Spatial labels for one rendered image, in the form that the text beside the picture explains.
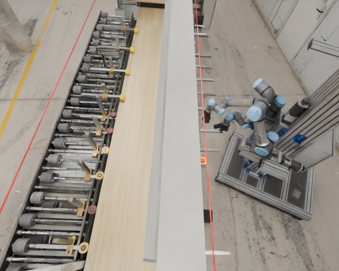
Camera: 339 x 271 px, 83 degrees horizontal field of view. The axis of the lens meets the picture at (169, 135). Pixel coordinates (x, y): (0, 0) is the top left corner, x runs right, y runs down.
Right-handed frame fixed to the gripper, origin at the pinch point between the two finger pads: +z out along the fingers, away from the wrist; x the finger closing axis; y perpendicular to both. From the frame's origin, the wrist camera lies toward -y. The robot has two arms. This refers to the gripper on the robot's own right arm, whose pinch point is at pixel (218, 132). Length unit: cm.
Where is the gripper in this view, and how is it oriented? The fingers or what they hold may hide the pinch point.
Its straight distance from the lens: 240.4
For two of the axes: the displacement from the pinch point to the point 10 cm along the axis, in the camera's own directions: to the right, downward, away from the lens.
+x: 0.3, -8.6, 5.1
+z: -0.6, 5.0, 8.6
